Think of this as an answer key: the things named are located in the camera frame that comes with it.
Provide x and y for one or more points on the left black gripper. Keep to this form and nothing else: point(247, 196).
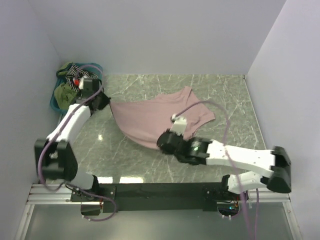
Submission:
point(105, 101)

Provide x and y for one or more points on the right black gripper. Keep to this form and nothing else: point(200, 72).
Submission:
point(165, 152)

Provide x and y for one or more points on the pink tank top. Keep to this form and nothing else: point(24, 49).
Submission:
point(144, 121)

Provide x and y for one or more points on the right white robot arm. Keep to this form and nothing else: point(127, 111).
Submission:
point(269, 169)

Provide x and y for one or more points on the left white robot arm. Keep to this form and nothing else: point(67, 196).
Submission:
point(54, 156)

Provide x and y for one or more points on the green tank top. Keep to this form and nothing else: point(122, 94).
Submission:
point(63, 93)

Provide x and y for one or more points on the black white striped tank top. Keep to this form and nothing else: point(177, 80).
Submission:
point(75, 73)

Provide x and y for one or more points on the teal plastic basket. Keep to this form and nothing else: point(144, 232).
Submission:
point(94, 67)

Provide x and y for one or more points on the black base beam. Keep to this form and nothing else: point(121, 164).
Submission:
point(206, 196)

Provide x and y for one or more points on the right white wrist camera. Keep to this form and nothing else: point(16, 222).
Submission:
point(179, 124)

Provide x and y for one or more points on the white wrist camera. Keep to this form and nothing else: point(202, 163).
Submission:
point(79, 82)
point(179, 124)

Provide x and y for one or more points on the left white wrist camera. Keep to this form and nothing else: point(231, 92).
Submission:
point(79, 82)

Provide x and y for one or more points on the aluminium rail frame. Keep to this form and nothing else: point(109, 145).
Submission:
point(103, 150)

